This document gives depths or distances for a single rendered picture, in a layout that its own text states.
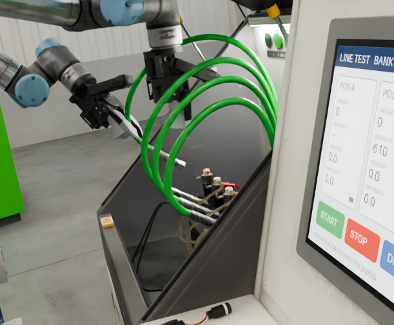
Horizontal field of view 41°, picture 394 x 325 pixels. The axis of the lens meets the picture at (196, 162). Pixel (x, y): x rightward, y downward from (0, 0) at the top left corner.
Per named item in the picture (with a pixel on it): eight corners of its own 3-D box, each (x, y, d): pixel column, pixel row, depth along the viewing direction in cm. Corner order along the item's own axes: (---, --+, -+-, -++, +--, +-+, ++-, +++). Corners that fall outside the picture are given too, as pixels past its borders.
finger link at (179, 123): (166, 142, 121) (160, 103, 118) (191, 137, 122) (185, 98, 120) (169, 145, 118) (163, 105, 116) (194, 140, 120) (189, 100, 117)
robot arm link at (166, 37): (175, 25, 119) (185, 24, 112) (178, 45, 120) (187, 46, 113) (143, 29, 117) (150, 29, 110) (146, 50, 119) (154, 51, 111)
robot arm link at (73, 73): (88, 64, 140) (70, 60, 132) (99, 75, 139) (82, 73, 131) (72, 85, 142) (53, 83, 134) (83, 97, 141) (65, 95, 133)
